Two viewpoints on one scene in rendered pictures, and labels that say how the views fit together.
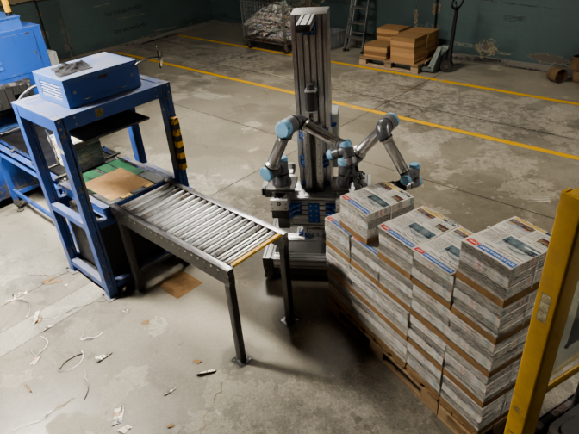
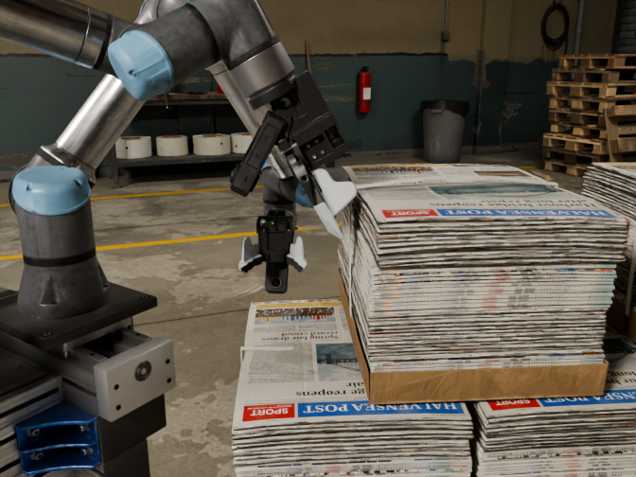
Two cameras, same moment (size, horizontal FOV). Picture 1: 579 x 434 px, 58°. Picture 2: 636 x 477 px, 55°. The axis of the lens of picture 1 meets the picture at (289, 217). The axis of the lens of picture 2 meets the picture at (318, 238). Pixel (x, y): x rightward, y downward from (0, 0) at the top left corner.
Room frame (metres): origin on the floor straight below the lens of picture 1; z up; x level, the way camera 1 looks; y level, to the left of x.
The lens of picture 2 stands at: (2.69, 0.28, 1.23)
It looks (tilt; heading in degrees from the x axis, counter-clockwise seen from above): 16 degrees down; 295
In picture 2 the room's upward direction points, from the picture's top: straight up
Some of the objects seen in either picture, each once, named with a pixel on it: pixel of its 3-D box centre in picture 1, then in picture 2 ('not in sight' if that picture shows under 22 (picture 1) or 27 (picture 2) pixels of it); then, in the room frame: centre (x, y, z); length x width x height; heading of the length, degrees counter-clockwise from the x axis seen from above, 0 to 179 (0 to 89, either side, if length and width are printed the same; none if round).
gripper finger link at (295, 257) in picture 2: not in sight; (298, 252); (3.18, -0.71, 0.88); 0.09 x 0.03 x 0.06; 142
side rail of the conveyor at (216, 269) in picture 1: (165, 240); not in sight; (3.03, 0.86, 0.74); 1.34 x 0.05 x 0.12; 46
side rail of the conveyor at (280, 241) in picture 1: (221, 210); not in sight; (3.39, 0.51, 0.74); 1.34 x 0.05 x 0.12; 46
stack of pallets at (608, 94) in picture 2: not in sight; (616, 114); (2.57, -7.48, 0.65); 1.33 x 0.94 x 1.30; 50
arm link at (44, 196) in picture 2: (345, 163); (54, 209); (3.52, -0.45, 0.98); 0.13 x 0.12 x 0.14; 144
